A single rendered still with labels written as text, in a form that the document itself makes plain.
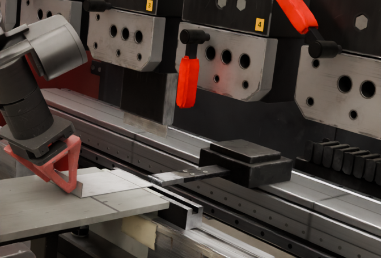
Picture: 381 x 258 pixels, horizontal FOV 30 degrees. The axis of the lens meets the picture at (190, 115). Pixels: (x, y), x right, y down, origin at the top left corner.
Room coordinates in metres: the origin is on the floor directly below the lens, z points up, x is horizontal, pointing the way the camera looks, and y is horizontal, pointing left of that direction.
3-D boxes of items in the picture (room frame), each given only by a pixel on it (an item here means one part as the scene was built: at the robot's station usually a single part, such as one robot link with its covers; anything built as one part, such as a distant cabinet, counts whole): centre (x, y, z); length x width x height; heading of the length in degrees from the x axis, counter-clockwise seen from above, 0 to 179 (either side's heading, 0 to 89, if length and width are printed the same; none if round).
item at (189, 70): (0.86, 0.00, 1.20); 0.04 x 0.02 x 0.10; 134
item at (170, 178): (1.11, -0.05, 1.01); 0.26 x 0.12 x 0.05; 134
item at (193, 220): (1.00, 0.05, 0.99); 0.20 x 0.03 x 0.03; 44
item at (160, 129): (1.01, 0.07, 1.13); 0.10 x 0.02 x 0.10; 44
